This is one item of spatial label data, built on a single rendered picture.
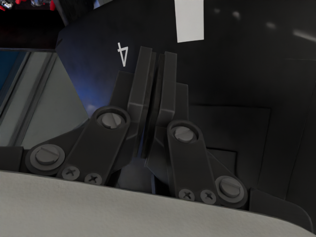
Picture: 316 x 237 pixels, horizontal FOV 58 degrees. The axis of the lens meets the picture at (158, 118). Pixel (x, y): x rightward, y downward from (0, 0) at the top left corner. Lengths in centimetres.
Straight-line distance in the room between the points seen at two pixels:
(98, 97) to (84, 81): 2
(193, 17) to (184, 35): 1
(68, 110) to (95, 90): 98
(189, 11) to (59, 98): 109
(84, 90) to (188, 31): 10
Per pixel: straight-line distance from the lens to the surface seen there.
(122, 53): 19
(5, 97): 79
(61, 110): 120
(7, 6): 37
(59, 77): 129
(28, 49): 34
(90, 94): 22
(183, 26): 17
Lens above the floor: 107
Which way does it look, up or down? 30 degrees down
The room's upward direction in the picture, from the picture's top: 172 degrees counter-clockwise
